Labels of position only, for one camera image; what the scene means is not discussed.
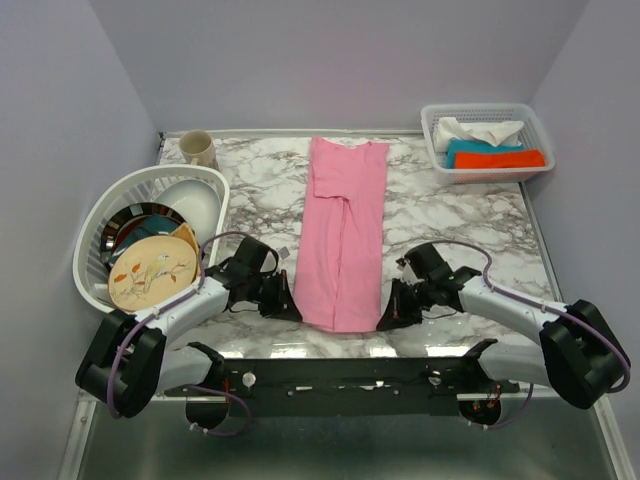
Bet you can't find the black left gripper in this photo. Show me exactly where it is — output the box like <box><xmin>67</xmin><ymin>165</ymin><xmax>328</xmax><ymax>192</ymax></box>
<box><xmin>246</xmin><ymin>269</ymin><xmax>302</xmax><ymax>321</ymax></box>

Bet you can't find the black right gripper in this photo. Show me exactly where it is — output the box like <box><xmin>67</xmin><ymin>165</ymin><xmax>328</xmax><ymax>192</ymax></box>
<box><xmin>377</xmin><ymin>276</ymin><xmax>436</xmax><ymax>331</ymax></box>

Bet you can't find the pink t shirt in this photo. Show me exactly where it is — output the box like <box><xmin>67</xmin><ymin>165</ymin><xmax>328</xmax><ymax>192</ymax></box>
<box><xmin>293</xmin><ymin>137</ymin><xmax>389</xmax><ymax>333</ymax></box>

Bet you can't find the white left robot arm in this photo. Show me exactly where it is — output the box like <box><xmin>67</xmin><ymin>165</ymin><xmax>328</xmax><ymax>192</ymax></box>
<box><xmin>75</xmin><ymin>235</ymin><xmax>303</xmax><ymax>418</ymax></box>

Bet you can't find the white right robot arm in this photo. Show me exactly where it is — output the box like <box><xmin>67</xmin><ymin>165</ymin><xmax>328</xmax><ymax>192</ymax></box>
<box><xmin>376</xmin><ymin>241</ymin><xmax>631</xmax><ymax>409</ymax></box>

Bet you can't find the tan scalloped dish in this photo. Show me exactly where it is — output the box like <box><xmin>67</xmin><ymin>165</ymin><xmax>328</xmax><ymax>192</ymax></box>
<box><xmin>169</xmin><ymin>223</ymin><xmax>199</xmax><ymax>251</ymax></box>

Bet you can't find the white ceramic bowl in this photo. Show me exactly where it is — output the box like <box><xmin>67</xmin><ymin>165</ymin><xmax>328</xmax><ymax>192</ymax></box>
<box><xmin>153</xmin><ymin>179</ymin><xmax>222</xmax><ymax>245</ymax></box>

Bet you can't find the beige bird pattern plate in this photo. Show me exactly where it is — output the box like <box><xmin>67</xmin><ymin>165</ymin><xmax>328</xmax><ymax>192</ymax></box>
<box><xmin>108</xmin><ymin>236</ymin><xmax>198</xmax><ymax>312</ymax></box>

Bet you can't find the teal ceramic plate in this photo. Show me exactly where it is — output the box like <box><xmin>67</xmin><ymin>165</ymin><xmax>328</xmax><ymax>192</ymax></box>
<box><xmin>112</xmin><ymin>214</ymin><xmax>183</xmax><ymax>256</ymax></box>

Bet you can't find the teal folded t shirt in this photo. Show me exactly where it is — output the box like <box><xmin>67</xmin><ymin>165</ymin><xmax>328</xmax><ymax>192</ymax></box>
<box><xmin>444</xmin><ymin>139</ymin><xmax>524</xmax><ymax>169</ymax></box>

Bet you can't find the white plastic mesh basket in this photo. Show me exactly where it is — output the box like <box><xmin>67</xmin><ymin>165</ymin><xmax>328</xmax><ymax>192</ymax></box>
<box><xmin>421</xmin><ymin>103</ymin><xmax>555</xmax><ymax>185</ymax></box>

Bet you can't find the dark striped rim plate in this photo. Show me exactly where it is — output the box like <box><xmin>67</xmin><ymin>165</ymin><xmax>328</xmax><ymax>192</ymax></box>
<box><xmin>100</xmin><ymin>202</ymin><xmax>184</xmax><ymax>269</ymax></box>

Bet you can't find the beige ceramic mug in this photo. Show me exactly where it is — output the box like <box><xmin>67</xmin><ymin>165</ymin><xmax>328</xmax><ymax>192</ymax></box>
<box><xmin>178</xmin><ymin>130</ymin><xmax>219</xmax><ymax>170</ymax></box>

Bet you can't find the orange folded t shirt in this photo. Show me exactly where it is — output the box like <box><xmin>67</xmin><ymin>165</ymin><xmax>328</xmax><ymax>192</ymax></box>
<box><xmin>454</xmin><ymin>150</ymin><xmax>546</xmax><ymax>169</ymax></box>

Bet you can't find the white oval dish basket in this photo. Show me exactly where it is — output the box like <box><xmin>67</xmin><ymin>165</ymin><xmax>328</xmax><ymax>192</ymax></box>
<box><xmin>72</xmin><ymin>164</ymin><xmax>230</xmax><ymax>313</ymax></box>

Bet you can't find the white folded t shirt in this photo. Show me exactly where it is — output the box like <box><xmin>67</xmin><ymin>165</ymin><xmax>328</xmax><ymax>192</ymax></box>
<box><xmin>432</xmin><ymin>117</ymin><xmax>524</xmax><ymax>153</ymax></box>

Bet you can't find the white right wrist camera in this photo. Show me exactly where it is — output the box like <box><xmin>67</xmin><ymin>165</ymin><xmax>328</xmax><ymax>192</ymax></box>
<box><xmin>397</xmin><ymin>258</ymin><xmax>423</xmax><ymax>285</ymax></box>

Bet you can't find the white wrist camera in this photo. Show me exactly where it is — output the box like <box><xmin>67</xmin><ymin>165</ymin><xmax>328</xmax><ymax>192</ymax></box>
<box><xmin>277</xmin><ymin>247</ymin><xmax>290</xmax><ymax>259</ymax></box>
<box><xmin>397</xmin><ymin>258</ymin><xmax>423</xmax><ymax>285</ymax></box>

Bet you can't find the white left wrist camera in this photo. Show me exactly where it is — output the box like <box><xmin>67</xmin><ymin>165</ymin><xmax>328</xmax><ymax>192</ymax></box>
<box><xmin>277</xmin><ymin>247</ymin><xmax>290</xmax><ymax>259</ymax></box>

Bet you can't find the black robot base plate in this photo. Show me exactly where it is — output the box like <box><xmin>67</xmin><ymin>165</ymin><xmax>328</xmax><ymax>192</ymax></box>
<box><xmin>159</xmin><ymin>341</ymin><xmax>518</xmax><ymax>417</ymax></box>

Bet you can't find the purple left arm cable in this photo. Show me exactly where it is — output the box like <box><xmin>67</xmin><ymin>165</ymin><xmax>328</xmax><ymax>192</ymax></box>
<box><xmin>106</xmin><ymin>231</ymin><xmax>252</xmax><ymax>437</ymax></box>

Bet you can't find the aluminium frame rail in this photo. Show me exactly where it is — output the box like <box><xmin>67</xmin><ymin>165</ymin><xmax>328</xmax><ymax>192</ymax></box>
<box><xmin>77</xmin><ymin>355</ymin><xmax>611</xmax><ymax>401</ymax></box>

